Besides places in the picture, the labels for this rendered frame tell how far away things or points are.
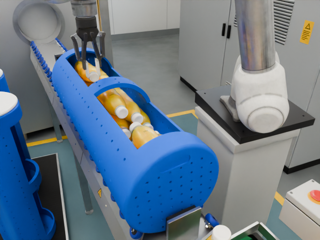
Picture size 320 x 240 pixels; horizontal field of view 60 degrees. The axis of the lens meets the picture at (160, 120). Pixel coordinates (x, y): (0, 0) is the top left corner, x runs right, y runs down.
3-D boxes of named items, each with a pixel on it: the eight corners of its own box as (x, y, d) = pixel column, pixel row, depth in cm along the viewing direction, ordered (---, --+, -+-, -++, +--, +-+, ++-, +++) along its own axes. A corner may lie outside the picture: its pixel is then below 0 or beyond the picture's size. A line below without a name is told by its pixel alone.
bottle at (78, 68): (92, 66, 131) (105, 75, 116) (82, 77, 131) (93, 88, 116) (81, 55, 127) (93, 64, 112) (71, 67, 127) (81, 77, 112)
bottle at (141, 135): (157, 181, 70) (128, 143, 84) (181, 170, 73) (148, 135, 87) (155, 160, 66) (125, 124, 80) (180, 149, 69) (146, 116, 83)
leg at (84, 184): (92, 207, 204) (79, 137, 171) (94, 213, 200) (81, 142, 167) (84, 210, 202) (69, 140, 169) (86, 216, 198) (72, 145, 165)
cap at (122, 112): (127, 113, 95) (129, 115, 94) (116, 117, 94) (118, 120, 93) (124, 104, 93) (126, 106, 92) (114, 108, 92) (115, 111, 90)
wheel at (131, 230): (143, 220, 77) (137, 219, 76) (145, 236, 75) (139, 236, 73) (132, 225, 79) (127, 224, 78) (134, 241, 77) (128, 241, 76)
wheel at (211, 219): (206, 209, 79) (201, 215, 79) (216, 221, 76) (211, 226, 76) (213, 214, 82) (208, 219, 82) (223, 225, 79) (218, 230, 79)
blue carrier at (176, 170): (113, 93, 149) (104, 41, 134) (217, 205, 84) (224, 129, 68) (60, 109, 139) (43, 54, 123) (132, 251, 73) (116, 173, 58)
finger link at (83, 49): (88, 33, 103) (84, 33, 103) (86, 63, 108) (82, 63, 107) (85, 31, 106) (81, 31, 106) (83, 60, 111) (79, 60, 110)
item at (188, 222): (193, 231, 80) (196, 201, 73) (198, 238, 78) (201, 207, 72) (163, 246, 76) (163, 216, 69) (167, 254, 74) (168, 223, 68)
